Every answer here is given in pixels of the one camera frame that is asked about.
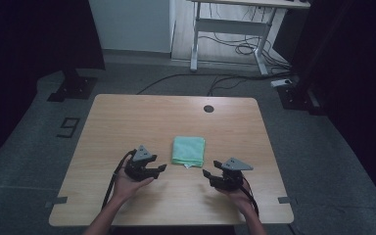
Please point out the white power strip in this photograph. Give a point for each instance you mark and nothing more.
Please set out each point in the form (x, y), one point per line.
(281, 83)

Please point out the green cloth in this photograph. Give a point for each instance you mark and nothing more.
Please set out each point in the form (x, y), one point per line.
(188, 150)

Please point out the dark round table grommet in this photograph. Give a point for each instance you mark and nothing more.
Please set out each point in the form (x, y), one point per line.
(209, 109)

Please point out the black stand base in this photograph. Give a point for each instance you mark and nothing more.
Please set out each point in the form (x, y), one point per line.
(73, 87)
(298, 98)

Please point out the person's right hand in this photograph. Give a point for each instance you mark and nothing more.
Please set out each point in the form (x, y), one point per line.
(241, 199)

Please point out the dark curtain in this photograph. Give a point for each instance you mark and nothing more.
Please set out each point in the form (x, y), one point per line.
(29, 49)
(355, 81)

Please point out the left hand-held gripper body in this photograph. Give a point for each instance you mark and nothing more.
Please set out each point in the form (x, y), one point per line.
(137, 169)

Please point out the white desk frame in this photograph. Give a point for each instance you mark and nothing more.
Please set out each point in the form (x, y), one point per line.
(231, 26)

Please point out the grey tape piece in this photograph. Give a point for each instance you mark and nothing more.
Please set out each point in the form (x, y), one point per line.
(284, 200)
(57, 201)

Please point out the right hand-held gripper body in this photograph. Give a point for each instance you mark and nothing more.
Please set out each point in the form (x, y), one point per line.
(231, 179)

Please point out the person's left hand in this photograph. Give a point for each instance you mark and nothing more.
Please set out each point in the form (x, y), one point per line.
(124, 186)

